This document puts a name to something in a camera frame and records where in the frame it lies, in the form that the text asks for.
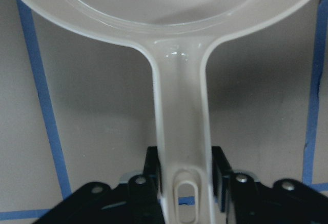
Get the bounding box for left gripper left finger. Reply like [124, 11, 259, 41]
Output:
[36, 147, 164, 223]

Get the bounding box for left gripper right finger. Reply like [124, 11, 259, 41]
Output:
[212, 146, 327, 223]

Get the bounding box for beige plastic dustpan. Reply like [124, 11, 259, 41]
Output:
[22, 0, 309, 223]

